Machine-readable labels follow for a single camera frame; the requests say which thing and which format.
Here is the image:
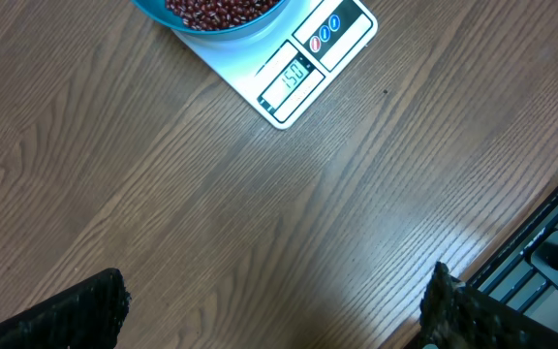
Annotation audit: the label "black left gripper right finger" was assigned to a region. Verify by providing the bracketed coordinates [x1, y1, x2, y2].
[418, 262, 558, 349]

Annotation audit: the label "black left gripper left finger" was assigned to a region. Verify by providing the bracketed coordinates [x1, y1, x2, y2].
[0, 268, 131, 349]

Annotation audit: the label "white digital kitchen scale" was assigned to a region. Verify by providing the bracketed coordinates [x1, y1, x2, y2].
[176, 0, 378, 130]

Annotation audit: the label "teal blue bowl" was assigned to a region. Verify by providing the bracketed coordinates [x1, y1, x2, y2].
[132, 0, 289, 41]

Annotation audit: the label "red beans in bowl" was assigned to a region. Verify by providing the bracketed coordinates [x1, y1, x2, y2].
[165, 0, 279, 31]

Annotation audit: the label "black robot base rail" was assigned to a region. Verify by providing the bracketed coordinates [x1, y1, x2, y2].
[467, 186, 558, 348]

